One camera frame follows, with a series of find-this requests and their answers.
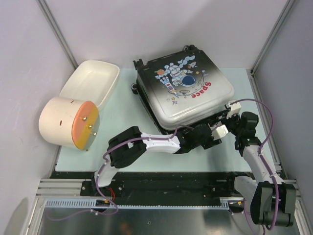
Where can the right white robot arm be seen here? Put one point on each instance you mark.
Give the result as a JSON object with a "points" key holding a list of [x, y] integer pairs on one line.
{"points": [[272, 200]]}

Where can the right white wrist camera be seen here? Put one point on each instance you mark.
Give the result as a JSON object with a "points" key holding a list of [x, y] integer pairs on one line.
{"points": [[233, 107]]}

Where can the aluminium corner post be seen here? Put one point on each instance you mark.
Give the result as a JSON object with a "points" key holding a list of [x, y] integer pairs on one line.
{"points": [[47, 13], [273, 34]]}

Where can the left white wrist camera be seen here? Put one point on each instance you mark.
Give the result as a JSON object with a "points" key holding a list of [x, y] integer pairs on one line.
{"points": [[219, 132]]}

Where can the cream cylindrical bucket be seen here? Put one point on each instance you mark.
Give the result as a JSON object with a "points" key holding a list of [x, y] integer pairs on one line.
{"points": [[56, 120]]}

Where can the black white space suitcase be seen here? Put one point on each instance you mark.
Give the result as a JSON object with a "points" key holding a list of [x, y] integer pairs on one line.
{"points": [[182, 88]]}

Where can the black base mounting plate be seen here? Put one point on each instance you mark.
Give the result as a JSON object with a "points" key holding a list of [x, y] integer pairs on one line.
{"points": [[206, 184]]}

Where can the right aluminium corner post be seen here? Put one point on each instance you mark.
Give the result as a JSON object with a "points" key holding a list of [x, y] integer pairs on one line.
{"points": [[273, 34]]}

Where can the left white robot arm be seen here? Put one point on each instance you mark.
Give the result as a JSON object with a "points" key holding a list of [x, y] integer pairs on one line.
{"points": [[125, 148]]}

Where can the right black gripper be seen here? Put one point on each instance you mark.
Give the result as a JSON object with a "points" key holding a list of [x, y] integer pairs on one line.
{"points": [[225, 121]]}

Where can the aluminium frame rail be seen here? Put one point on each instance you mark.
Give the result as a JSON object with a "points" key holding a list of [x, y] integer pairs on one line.
{"points": [[86, 188]]}

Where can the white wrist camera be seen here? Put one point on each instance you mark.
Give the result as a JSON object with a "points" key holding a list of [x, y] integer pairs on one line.
{"points": [[219, 132], [233, 107]]}

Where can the cream oval tray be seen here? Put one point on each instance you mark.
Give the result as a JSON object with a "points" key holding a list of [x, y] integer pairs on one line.
{"points": [[92, 81]]}

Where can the grey slotted cable duct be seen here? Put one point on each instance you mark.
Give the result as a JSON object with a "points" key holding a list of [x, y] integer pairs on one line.
{"points": [[223, 204]]}

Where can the left aluminium corner post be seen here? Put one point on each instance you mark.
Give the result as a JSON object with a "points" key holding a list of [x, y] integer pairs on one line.
{"points": [[47, 13]]}

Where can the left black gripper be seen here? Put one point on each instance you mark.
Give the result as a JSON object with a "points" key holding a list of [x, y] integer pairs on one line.
{"points": [[210, 141]]}

